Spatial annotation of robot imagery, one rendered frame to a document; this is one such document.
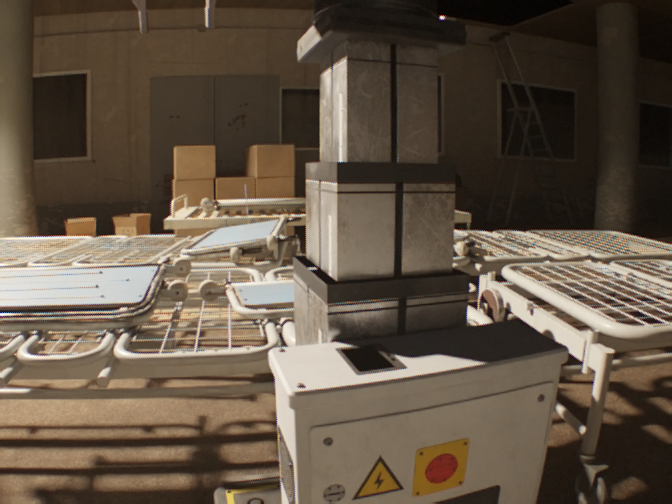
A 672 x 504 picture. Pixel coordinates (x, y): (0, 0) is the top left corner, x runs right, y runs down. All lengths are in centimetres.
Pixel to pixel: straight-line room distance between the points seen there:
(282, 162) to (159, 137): 284
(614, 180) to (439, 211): 665
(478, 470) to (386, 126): 38
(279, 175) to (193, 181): 85
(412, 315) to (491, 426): 15
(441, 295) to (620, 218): 669
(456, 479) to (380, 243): 26
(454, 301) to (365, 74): 27
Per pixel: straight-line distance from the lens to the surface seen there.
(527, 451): 57
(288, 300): 132
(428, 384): 45
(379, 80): 55
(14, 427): 198
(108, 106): 755
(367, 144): 53
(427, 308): 55
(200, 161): 480
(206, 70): 740
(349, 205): 51
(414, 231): 55
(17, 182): 565
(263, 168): 487
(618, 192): 717
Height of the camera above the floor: 88
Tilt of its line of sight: 10 degrees down
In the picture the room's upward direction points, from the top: straight up
